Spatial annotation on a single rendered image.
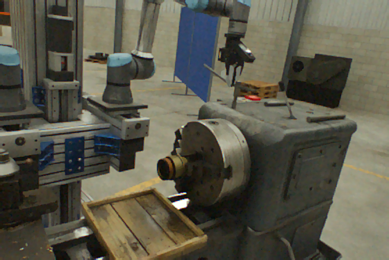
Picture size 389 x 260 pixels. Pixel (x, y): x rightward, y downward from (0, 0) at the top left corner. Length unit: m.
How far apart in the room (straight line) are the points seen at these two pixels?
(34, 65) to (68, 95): 0.19
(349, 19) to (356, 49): 0.97
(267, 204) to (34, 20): 1.22
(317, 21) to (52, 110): 10.47
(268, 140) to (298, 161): 0.19
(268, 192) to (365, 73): 9.89
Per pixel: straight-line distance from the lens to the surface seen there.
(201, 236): 1.03
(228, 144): 1.00
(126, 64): 1.48
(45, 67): 1.53
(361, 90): 10.90
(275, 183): 1.10
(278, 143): 1.04
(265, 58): 11.86
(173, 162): 1.00
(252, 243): 1.22
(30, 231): 0.95
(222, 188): 1.01
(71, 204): 1.74
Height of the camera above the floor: 1.52
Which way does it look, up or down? 17 degrees down
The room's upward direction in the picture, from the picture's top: 8 degrees clockwise
